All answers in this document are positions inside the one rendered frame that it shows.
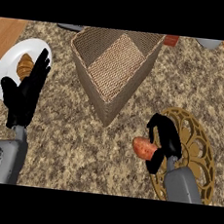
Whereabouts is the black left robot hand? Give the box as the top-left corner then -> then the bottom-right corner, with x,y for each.
0,43 -> 54,133

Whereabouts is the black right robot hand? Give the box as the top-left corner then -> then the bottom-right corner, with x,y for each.
141,111 -> 187,178

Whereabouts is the round gold openwork placemat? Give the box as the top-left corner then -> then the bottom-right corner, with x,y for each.
145,105 -> 224,206

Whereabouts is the square brown wicker basket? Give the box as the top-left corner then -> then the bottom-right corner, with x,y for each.
62,24 -> 167,133

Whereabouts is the golden brown croissant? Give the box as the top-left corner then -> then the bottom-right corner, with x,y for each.
15,53 -> 37,83

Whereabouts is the white round plate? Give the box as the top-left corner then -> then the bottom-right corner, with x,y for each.
0,34 -> 55,106

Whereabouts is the dark grey flat object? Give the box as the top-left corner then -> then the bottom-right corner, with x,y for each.
56,23 -> 85,33

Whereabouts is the red brown block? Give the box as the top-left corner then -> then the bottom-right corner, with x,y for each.
162,34 -> 181,49

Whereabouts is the pale grey round object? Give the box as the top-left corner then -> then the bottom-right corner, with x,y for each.
194,38 -> 223,52

